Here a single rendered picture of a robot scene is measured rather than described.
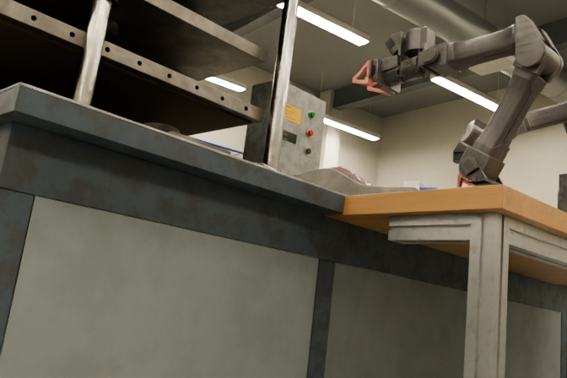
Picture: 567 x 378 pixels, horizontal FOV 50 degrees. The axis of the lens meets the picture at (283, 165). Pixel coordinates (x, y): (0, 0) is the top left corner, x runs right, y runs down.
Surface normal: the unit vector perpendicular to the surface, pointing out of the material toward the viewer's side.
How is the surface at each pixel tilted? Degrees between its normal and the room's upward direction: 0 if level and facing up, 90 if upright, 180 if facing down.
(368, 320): 90
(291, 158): 90
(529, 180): 90
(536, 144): 90
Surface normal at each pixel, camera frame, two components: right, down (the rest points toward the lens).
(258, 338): 0.72, -0.08
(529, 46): -0.73, -0.25
